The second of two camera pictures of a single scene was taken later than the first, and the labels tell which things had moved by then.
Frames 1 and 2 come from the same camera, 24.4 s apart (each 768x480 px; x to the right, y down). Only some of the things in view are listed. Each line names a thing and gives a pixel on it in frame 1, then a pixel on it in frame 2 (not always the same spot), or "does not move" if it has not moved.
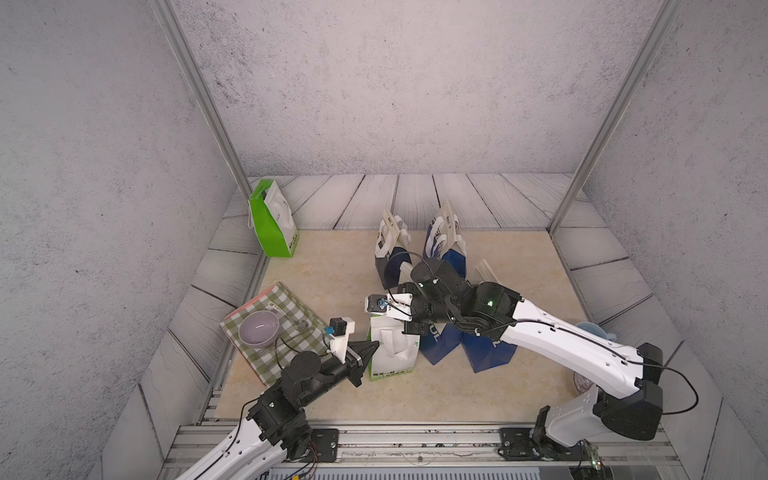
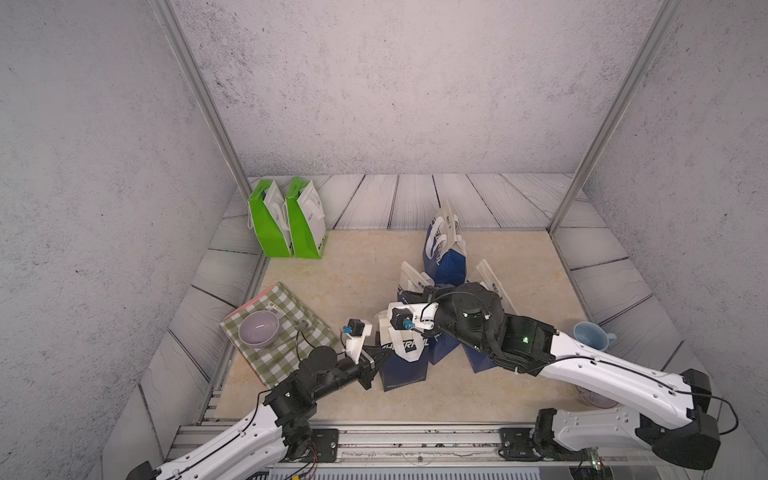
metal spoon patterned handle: (301, 324) does not move
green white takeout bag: (397, 354) → (306, 219)
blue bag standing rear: (437, 245) does not move
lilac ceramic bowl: (258, 328) does not move
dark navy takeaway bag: (390, 253) → (403, 354)
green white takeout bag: (273, 223) does not move
